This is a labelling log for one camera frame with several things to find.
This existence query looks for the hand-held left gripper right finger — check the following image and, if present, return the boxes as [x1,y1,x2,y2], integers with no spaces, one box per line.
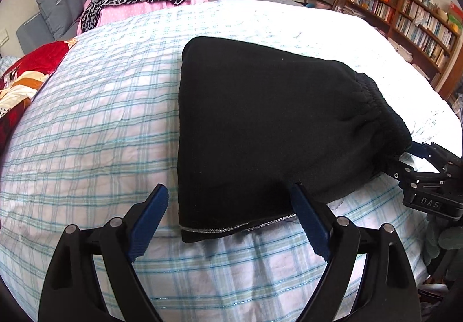
[289,181,422,322]

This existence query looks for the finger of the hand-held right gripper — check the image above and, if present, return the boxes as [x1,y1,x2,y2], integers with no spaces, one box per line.
[410,141,463,173]
[383,157,417,182]

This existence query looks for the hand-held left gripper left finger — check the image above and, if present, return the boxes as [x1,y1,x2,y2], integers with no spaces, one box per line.
[38,183,170,322]

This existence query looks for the black pants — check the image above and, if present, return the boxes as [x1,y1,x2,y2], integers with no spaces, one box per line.
[178,36,413,244]

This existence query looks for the person's right hand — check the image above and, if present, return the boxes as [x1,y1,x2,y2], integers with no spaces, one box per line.
[423,215,463,265]

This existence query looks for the plaid bed sheet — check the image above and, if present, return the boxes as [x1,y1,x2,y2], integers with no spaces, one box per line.
[0,0,463,322]

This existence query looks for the wooden bookshelf with books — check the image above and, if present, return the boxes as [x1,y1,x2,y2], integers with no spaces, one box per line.
[345,0,463,100]

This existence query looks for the red floral quilt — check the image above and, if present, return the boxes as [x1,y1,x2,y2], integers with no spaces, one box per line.
[0,38,78,149]

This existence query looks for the pink cloth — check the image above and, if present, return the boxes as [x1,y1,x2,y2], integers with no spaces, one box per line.
[77,0,208,35]

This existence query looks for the grey padded headboard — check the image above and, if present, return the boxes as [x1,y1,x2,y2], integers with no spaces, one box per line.
[16,0,116,55]

